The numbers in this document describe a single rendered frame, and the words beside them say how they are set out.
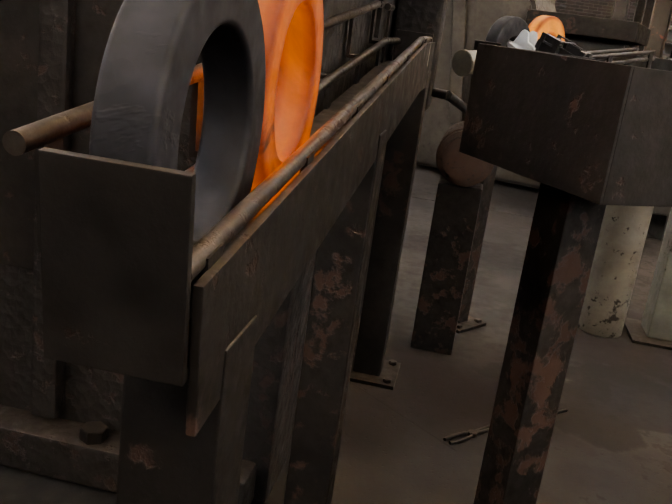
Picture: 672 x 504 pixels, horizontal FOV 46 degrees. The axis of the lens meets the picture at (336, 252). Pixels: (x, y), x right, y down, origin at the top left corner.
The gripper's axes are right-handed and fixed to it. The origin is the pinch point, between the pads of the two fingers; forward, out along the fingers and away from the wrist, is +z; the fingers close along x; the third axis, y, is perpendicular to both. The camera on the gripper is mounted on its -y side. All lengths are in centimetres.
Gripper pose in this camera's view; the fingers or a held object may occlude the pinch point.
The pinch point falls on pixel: (509, 45)
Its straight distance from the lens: 200.1
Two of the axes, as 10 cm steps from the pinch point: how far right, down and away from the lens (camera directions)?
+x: -7.1, 1.1, -6.9
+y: 3.4, -8.1, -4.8
